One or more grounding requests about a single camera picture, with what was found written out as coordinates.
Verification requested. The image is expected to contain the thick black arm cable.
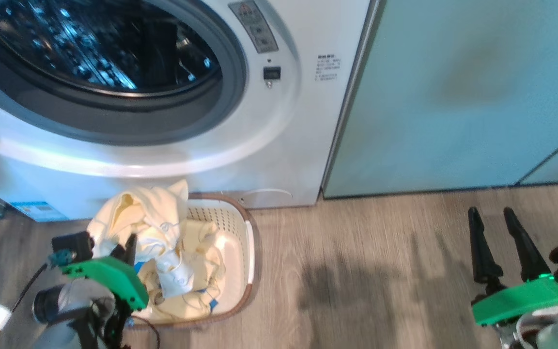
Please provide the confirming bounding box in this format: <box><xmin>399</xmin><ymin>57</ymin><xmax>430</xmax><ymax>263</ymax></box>
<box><xmin>0</xmin><ymin>262</ymin><xmax>49</xmax><ymax>349</ymax></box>

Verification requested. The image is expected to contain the grey warning sticker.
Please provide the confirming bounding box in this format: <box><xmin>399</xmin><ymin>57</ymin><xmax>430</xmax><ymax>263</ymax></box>
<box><xmin>228</xmin><ymin>0</ymin><xmax>279</xmax><ymax>54</ymax></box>

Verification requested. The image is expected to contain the wide pale green cabinet door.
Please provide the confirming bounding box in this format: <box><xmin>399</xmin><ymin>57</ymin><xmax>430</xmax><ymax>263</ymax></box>
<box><xmin>323</xmin><ymin>0</ymin><xmax>558</xmax><ymax>199</ymax></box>

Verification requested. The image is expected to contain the blue energy label sticker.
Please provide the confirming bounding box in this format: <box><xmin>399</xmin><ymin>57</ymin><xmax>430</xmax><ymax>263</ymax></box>
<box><xmin>10</xmin><ymin>200</ymin><xmax>69</xmax><ymax>222</ymax></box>

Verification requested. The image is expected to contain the round white filter cover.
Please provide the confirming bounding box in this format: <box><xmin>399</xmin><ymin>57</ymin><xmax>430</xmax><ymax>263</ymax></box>
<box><xmin>239</xmin><ymin>188</ymin><xmax>293</xmax><ymax>206</ymax></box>

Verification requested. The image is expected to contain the washing machine drum opening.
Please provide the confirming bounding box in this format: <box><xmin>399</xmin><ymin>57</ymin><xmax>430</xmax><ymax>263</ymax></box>
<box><xmin>0</xmin><ymin>0</ymin><xmax>221</xmax><ymax>95</ymax></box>

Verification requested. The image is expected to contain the cream garment with blue trim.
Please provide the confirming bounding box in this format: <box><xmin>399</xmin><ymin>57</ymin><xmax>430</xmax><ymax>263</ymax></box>
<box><xmin>134</xmin><ymin>221</ymin><xmax>226</xmax><ymax>320</ymax></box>

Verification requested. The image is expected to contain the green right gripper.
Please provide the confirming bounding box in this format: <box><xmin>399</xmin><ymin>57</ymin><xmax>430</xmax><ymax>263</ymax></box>
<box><xmin>468</xmin><ymin>207</ymin><xmax>558</xmax><ymax>326</ymax></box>

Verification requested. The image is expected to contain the thin black looped cable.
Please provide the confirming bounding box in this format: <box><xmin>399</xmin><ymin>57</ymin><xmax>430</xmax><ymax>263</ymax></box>
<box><xmin>129</xmin><ymin>315</ymin><xmax>161</xmax><ymax>349</ymax></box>

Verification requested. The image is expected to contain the white front-load washing machine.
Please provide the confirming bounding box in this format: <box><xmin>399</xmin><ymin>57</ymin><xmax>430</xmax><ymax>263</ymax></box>
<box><xmin>0</xmin><ymin>0</ymin><xmax>372</xmax><ymax>221</ymax></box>

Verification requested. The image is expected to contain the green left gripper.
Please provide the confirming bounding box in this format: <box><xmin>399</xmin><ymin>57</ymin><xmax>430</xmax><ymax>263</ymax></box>
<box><xmin>60</xmin><ymin>233</ymin><xmax>150</xmax><ymax>311</ymax></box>

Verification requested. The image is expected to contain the teal cable connector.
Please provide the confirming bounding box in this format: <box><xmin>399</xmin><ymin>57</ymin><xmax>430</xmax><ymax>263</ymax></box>
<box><xmin>49</xmin><ymin>250</ymin><xmax>74</xmax><ymax>267</ymax></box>

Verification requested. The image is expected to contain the pale yellow bear-print garment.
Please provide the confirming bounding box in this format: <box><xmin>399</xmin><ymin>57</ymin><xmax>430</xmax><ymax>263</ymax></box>
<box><xmin>87</xmin><ymin>179</ymin><xmax>190</xmax><ymax>262</ymax></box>

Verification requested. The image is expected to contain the white perforated laundry basket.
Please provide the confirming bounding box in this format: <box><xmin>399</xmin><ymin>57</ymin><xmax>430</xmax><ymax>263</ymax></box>
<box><xmin>88</xmin><ymin>193</ymin><xmax>260</xmax><ymax>330</ymax></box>

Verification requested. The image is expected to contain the printed instruction text label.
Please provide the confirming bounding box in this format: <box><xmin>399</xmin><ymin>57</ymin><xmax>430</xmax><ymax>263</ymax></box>
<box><xmin>314</xmin><ymin>55</ymin><xmax>341</xmax><ymax>81</ymax></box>

